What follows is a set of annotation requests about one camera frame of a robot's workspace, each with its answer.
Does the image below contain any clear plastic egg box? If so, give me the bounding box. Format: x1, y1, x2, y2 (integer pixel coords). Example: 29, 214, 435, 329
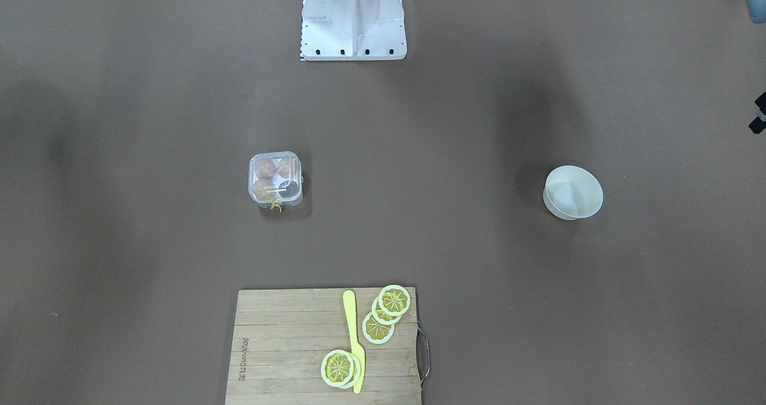
247, 151, 303, 211

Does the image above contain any brown egg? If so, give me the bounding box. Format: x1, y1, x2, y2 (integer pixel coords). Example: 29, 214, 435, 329
251, 179, 276, 201
254, 158, 277, 181
277, 157, 300, 179

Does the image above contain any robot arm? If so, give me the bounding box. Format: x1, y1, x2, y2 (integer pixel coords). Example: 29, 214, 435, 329
745, 0, 765, 135

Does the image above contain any brown egg in box front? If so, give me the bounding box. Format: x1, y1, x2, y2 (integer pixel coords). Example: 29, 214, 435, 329
251, 179, 276, 201

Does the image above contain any white bowl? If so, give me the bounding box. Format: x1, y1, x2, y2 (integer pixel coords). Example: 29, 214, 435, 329
542, 165, 604, 221

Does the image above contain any lemon slice middle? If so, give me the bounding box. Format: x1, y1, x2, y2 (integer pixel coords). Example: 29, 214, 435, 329
371, 297, 402, 325

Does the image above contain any lemon slice by knife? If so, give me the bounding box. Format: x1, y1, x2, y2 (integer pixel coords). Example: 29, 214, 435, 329
320, 349, 362, 389

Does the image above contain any wooden cutting board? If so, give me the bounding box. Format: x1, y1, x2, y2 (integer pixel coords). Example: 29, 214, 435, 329
225, 286, 430, 404

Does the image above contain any white pillar mount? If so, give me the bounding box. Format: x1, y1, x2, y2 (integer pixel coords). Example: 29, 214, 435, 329
299, 0, 408, 62

